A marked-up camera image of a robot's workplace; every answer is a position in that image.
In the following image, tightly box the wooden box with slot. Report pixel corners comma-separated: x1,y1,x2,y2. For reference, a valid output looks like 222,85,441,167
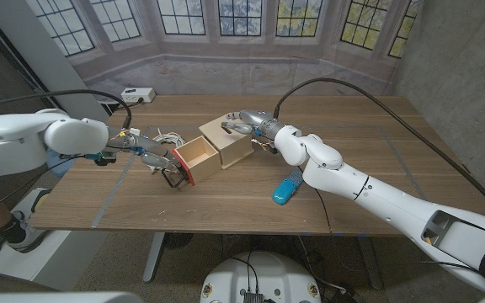
199,114,255,171

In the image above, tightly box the yellow and black foot pedal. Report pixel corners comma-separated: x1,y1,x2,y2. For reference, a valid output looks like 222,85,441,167
30,188,53,214

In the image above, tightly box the black floor fan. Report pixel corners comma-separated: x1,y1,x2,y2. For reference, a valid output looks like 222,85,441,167
163,232,195,250

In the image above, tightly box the coiled white USB cable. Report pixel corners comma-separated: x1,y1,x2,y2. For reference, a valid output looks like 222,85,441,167
152,130,187,148

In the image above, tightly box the wooden drawer with black handle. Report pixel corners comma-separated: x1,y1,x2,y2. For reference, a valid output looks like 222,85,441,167
161,135,222,189

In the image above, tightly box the grey table leg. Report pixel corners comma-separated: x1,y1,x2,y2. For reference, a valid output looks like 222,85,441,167
356,236,383,291
142,232,167,283

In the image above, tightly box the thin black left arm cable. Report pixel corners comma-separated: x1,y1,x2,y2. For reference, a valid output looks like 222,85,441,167
0,154,88,223

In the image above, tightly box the round blue stool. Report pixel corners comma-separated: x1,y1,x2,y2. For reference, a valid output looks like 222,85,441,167
45,146,75,178

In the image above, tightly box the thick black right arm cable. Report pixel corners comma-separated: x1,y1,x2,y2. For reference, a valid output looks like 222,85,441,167
272,77,485,224

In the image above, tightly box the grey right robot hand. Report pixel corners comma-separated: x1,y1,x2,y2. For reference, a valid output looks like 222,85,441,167
220,109,288,141

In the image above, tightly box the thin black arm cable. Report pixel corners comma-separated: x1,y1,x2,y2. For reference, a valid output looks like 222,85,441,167
312,187,333,236
0,154,88,223

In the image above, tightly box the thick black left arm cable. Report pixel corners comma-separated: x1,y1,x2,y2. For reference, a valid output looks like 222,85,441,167
0,88,133,130

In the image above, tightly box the white power strip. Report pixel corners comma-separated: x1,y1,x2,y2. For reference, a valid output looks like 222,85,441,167
120,87,157,104

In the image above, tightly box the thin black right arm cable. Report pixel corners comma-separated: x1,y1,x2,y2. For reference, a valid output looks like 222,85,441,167
312,187,333,236

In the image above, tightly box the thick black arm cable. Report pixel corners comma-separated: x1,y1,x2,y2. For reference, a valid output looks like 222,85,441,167
0,88,133,130
272,77,485,224

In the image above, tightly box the turquoise remote control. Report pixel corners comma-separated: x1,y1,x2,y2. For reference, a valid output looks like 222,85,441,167
271,170,306,206

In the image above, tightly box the printed window backdrop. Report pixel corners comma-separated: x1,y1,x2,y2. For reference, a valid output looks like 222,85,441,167
25,0,423,102

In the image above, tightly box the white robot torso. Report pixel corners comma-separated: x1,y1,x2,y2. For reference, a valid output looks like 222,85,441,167
200,251,322,303

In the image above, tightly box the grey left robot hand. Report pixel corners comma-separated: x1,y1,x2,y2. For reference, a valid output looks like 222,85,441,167
107,128,184,176

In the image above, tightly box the white floor platform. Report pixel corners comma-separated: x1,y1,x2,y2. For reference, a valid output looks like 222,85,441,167
0,187,109,291

